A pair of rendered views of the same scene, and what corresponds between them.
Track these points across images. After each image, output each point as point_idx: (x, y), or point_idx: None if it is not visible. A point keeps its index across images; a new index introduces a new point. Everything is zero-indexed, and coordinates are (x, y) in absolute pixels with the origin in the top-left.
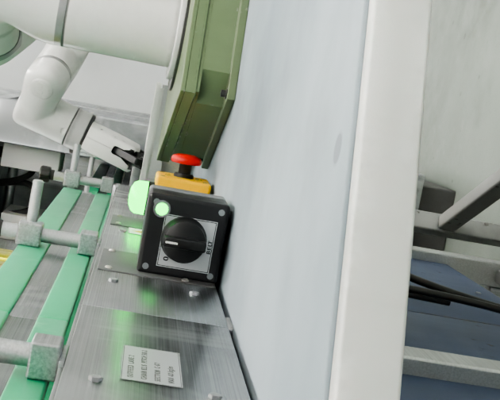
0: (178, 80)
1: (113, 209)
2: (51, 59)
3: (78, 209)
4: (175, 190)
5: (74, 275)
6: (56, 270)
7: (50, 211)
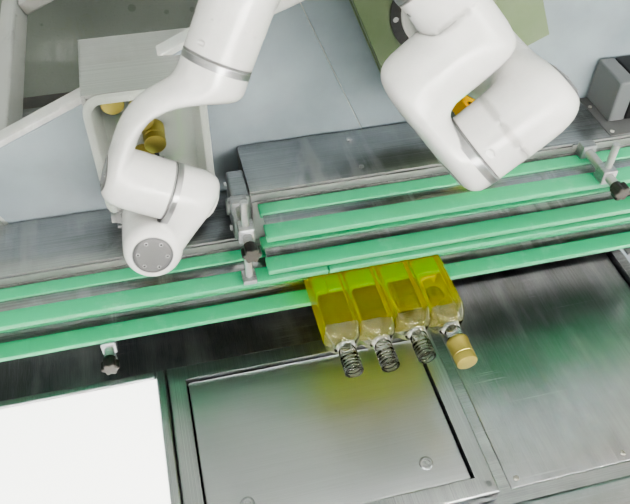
0: (516, 32)
1: (437, 162)
2: (187, 170)
3: (392, 200)
4: (626, 73)
5: None
6: None
7: (450, 205)
